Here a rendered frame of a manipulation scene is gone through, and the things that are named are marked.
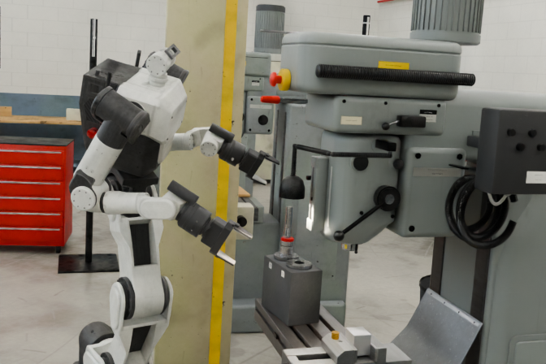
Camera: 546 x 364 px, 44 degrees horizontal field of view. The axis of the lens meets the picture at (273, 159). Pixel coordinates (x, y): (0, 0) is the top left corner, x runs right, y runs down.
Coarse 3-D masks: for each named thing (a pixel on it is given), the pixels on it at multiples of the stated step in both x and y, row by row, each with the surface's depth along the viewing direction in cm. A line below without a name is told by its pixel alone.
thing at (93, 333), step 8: (88, 328) 262; (96, 328) 260; (104, 328) 260; (80, 336) 262; (88, 336) 258; (96, 336) 255; (104, 336) 255; (112, 336) 257; (80, 344) 259; (88, 344) 254; (80, 352) 259; (80, 360) 260
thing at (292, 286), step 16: (272, 256) 241; (272, 272) 236; (288, 272) 225; (304, 272) 225; (320, 272) 228; (272, 288) 236; (288, 288) 225; (304, 288) 226; (320, 288) 229; (272, 304) 236; (288, 304) 225; (304, 304) 227; (288, 320) 225; (304, 320) 228
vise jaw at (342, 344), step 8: (328, 336) 192; (328, 344) 189; (336, 344) 186; (344, 344) 186; (352, 344) 186; (328, 352) 188; (336, 352) 184; (344, 352) 182; (352, 352) 183; (336, 360) 182; (344, 360) 182; (352, 360) 183
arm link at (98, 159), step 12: (96, 144) 199; (84, 156) 202; (96, 156) 200; (108, 156) 200; (84, 168) 202; (96, 168) 201; (108, 168) 203; (72, 180) 202; (84, 180) 202; (96, 180) 203; (108, 180) 213; (72, 192) 203; (84, 192) 202; (84, 204) 203
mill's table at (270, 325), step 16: (256, 304) 250; (320, 304) 249; (256, 320) 250; (272, 320) 230; (320, 320) 240; (336, 320) 234; (272, 336) 230; (288, 336) 217; (304, 336) 218; (320, 336) 220
